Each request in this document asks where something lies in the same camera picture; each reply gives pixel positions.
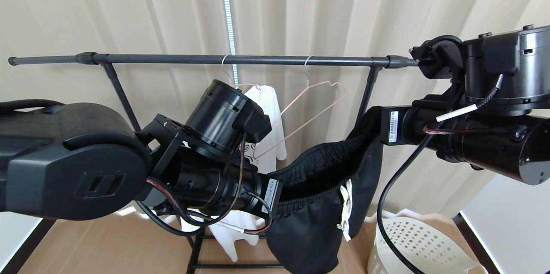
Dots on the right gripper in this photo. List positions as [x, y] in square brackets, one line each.
[408, 126]

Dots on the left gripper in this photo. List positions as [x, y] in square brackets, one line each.
[270, 196]

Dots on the black garment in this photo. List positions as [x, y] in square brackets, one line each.
[309, 231]

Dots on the white printed t-shirt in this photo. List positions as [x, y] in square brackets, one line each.
[268, 106]

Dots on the pink clothes hanger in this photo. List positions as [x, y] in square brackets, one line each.
[225, 65]
[300, 92]

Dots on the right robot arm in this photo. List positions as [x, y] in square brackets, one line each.
[515, 68]

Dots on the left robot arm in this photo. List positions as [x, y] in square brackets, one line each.
[64, 162]

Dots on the white laundry basket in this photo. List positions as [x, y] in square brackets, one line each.
[421, 244]

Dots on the black clothes rack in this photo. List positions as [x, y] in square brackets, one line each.
[172, 59]

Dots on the beige curtain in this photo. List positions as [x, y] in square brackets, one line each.
[107, 7]

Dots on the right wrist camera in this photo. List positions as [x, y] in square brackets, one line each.
[438, 57]

